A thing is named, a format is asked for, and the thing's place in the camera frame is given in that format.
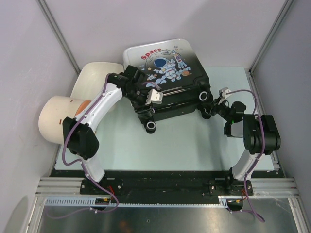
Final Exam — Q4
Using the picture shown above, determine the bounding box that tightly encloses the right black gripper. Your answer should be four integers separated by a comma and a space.
202, 96, 232, 122

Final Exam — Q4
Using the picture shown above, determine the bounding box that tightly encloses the black white space suitcase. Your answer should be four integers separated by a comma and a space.
123, 38, 213, 133

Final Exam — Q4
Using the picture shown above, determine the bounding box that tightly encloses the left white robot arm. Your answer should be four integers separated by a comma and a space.
62, 65, 162, 194

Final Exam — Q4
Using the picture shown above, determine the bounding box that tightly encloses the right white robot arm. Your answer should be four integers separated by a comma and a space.
201, 98, 281, 195

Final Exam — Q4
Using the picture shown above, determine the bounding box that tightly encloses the cream oval tray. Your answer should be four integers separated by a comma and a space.
70, 62, 124, 100

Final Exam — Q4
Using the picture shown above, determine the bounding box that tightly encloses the cream cylindrical bucket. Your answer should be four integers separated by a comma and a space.
38, 96, 85, 145

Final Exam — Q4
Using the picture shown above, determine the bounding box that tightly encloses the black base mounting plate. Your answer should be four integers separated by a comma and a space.
50, 169, 285, 197

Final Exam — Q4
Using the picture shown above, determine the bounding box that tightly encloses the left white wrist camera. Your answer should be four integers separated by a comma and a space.
146, 89, 163, 105

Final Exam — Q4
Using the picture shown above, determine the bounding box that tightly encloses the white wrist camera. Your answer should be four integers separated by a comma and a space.
146, 89, 163, 105
219, 87, 231, 100

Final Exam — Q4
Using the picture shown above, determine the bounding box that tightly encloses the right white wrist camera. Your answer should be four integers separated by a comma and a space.
219, 87, 231, 100

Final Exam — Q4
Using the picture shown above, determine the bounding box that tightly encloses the grey slotted cable duct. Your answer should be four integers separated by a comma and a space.
45, 196, 243, 208

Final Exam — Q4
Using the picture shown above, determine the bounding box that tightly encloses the aluminium frame rail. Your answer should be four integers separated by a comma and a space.
35, 177, 300, 198

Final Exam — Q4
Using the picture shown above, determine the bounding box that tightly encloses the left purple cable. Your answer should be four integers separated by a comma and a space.
46, 74, 161, 219

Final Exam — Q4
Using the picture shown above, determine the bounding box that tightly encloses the right aluminium corner post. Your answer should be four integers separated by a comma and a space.
248, 0, 296, 75

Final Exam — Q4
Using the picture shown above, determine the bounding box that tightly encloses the aluminium corner post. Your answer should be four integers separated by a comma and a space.
36, 0, 81, 75
248, 0, 296, 75

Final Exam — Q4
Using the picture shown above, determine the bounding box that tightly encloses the left aluminium corner post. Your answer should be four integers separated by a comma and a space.
36, 0, 81, 75

